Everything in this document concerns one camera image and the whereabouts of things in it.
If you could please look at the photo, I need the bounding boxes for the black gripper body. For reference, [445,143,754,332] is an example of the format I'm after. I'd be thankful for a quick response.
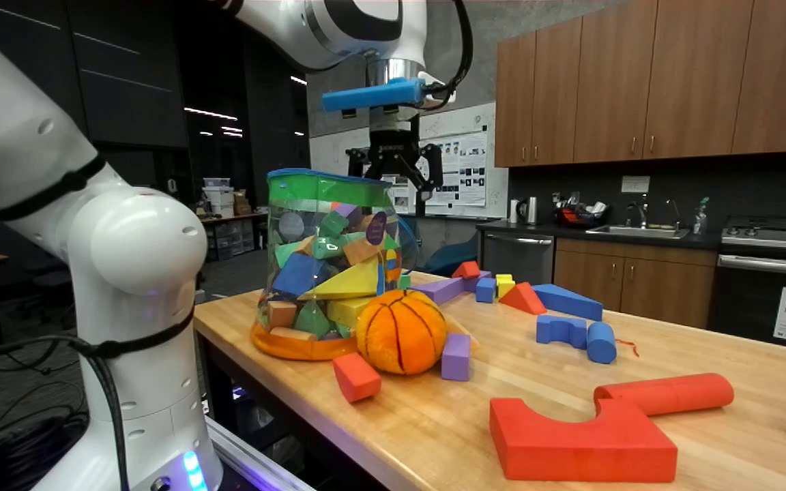
[367,130,427,180]

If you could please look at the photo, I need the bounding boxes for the blue curved square block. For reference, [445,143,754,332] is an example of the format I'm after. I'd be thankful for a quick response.
[536,317,588,350]

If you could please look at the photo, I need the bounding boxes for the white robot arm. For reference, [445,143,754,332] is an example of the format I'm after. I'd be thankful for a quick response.
[0,51,225,491]

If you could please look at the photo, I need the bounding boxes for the clear plastic blocks bag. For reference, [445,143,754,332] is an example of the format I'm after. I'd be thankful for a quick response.
[251,169,404,360]

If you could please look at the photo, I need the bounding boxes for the small red foam block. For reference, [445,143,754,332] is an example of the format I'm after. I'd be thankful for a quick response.
[454,263,480,278]

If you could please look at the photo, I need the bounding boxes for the long purple foam block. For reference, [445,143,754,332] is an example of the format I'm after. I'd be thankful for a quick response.
[417,278,479,302]

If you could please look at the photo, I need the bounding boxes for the yellow foam block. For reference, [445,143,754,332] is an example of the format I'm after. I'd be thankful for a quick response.
[498,272,516,298]

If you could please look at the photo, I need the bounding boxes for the red triangular foam block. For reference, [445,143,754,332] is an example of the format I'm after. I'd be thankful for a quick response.
[502,285,546,313]

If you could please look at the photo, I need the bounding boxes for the blue rectangular foam block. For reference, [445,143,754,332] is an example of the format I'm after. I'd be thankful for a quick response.
[536,285,604,321]

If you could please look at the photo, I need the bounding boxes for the large red curved block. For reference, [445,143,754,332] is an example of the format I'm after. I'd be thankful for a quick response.
[490,398,677,482]

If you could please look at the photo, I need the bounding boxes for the whiteboard with papers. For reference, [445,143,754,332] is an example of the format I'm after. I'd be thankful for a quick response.
[308,103,507,219]

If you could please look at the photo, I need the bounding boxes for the stainless steel dishwasher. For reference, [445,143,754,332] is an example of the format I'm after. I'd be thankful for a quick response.
[480,230,555,285]

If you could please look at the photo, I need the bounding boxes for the small blue foam cube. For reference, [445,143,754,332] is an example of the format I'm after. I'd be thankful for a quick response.
[476,278,498,302]

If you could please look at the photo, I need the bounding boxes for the orange plush basketball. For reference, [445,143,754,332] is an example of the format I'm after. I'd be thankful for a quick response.
[355,289,449,377]

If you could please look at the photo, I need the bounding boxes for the red foam cube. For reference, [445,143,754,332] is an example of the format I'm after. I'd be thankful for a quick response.
[334,353,383,403]

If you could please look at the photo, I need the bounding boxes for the wooden upper cabinets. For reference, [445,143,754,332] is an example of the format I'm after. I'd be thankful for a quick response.
[498,0,786,166]

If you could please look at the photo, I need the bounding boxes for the wooden cabinets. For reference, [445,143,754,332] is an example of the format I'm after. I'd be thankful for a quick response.
[555,237,715,327]
[498,0,786,166]

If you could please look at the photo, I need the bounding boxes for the blue foam cylinder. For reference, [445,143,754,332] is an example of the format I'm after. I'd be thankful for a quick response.
[588,321,617,362]

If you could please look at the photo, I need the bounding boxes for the wooden lower cabinets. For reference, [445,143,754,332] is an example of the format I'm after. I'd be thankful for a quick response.
[555,237,715,327]

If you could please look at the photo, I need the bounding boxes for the stainless steel oven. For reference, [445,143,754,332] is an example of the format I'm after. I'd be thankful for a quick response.
[708,219,786,345]

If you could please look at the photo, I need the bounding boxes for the red foam cylinder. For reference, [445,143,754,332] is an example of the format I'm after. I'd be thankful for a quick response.
[595,375,734,414]

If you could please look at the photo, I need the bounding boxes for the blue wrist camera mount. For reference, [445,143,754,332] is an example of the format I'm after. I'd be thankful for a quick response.
[322,80,423,111]

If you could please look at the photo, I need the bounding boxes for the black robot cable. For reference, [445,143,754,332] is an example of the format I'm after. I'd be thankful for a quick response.
[0,152,196,491]

